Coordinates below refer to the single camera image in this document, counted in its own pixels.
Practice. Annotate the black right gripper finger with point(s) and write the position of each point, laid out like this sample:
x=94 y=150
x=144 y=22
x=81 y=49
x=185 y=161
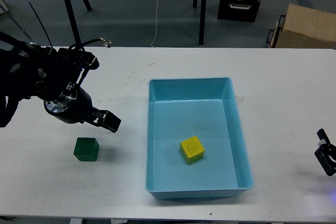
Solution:
x=325 y=153

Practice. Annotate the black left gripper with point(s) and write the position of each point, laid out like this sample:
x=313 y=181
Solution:
x=77 y=106

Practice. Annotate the green wooden cube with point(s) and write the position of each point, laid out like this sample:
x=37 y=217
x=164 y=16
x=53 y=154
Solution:
x=86 y=149

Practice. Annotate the yellow wooden cube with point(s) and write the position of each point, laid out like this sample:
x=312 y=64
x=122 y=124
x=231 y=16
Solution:
x=192 y=150

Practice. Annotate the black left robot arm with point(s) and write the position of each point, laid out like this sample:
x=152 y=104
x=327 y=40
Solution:
x=53 y=75

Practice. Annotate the black storage box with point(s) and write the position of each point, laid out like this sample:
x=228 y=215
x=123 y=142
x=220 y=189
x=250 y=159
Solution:
x=238 y=10

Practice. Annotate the light blue plastic bin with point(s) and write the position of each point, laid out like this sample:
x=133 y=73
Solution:
x=205 y=107

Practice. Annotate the wooden crate with handles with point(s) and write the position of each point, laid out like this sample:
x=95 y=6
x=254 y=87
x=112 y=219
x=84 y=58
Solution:
x=303 y=27

